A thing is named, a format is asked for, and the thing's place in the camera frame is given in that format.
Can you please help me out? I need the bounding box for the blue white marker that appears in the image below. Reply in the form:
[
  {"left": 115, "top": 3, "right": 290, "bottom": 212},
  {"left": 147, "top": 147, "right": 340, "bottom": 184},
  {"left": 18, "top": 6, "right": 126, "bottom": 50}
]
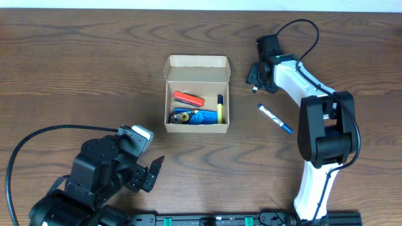
[{"left": 258, "top": 104, "right": 293, "bottom": 134}]

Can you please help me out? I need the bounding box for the yellow highlighter pen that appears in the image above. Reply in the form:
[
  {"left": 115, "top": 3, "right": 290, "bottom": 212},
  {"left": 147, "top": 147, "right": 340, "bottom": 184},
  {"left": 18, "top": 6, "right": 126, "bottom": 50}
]
[{"left": 217, "top": 94, "right": 224, "bottom": 124}]

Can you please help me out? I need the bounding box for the clear correction tape dispenser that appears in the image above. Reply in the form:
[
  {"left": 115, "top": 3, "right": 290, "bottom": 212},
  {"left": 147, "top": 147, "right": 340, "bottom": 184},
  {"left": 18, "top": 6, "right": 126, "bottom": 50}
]
[{"left": 170, "top": 110, "right": 197, "bottom": 124}]

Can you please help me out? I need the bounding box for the brown cardboard box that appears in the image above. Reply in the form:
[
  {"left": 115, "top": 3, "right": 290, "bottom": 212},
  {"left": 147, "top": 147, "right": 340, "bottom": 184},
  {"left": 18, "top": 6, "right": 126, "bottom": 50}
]
[{"left": 163, "top": 55, "right": 231, "bottom": 133}]

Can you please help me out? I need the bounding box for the blue plastic case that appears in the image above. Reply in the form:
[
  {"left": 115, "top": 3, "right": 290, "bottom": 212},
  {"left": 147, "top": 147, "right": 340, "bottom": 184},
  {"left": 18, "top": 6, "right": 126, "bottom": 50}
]
[{"left": 173, "top": 108, "right": 217, "bottom": 125}]

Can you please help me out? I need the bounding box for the red black stapler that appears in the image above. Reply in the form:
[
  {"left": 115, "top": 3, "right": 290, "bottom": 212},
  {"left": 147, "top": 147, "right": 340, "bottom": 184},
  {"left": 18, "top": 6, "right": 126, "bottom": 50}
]
[{"left": 173, "top": 91, "right": 205, "bottom": 107}]

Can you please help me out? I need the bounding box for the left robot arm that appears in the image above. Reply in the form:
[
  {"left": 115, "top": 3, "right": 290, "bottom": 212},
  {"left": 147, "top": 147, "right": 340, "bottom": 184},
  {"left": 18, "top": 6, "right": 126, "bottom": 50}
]
[{"left": 29, "top": 126, "right": 165, "bottom": 226}]

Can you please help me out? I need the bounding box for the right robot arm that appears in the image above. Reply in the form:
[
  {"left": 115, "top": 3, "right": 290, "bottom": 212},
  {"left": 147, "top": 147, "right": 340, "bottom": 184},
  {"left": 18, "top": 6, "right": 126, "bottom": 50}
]
[{"left": 246, "top": 34, "right": 361, "bottom": 225}]

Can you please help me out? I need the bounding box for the left black cable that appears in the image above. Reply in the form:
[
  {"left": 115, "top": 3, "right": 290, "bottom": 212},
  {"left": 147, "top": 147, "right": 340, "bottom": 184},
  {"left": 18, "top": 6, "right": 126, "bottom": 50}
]
[{"left": 5, "top": 124, "right": 119, "bottom": 226}]

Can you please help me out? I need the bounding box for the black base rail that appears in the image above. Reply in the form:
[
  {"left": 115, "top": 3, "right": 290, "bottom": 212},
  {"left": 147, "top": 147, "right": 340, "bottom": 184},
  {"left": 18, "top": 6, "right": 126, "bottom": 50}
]
[{"left": 129, "top": 208, "right": 363, "bottom": 226}]

